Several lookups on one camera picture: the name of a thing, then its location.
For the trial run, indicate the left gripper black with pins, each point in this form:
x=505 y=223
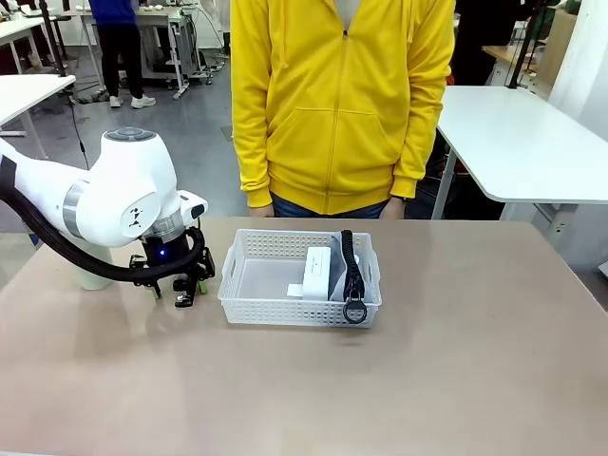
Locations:
x=159 y=252

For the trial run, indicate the pale green cylinder roll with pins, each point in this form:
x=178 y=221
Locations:
x=92 y=281

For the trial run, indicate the white rectangular box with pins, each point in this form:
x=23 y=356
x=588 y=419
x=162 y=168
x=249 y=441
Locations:
x=317 y=275

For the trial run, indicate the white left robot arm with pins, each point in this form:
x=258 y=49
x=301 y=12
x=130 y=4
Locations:
x=119 y=190

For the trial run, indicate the person's left forearm yellow sleeve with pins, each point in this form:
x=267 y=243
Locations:
x=415 y=152

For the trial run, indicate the person's right forearm yellow sleeve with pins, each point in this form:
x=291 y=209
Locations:
x=252 y=161

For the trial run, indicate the white perforated plastic basket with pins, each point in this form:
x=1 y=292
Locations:
x=266 y=313

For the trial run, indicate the person's right hand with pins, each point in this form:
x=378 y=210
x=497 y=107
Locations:
x=267 y=212

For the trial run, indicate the person's left hand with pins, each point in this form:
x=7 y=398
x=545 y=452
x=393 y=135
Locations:
x=393 y=209

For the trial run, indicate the person in yellow hoodie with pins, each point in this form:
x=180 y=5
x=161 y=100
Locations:
x=332 y=119

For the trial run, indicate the person in blue top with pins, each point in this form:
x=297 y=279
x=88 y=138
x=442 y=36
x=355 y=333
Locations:
x=119 y=47

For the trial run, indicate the white table with white leg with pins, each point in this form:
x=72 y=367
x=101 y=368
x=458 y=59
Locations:
x=28 y=90

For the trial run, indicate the grey background desk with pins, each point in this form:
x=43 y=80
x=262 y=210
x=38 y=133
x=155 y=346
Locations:
x=157 y=13

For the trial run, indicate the black vertical pole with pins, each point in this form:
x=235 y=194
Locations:
x=52 y=43

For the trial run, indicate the small white background table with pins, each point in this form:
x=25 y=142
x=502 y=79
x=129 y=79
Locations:
x=19 y=26

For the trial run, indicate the large white table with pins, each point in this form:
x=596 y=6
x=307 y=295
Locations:
x=513 y=138

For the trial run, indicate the person in black clothing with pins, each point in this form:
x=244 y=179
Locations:
x=480 y=38

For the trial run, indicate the wooden top desk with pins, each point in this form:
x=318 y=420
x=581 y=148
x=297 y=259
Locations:
x=499 y=53

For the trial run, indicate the black slanted pole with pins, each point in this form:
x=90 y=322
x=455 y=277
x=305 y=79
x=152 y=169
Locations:
x=522 y=52

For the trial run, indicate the tall cardboard box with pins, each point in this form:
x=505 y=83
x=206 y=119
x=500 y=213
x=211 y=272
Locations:
x=556 y=47

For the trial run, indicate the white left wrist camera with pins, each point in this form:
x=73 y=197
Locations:
x=195 y=208

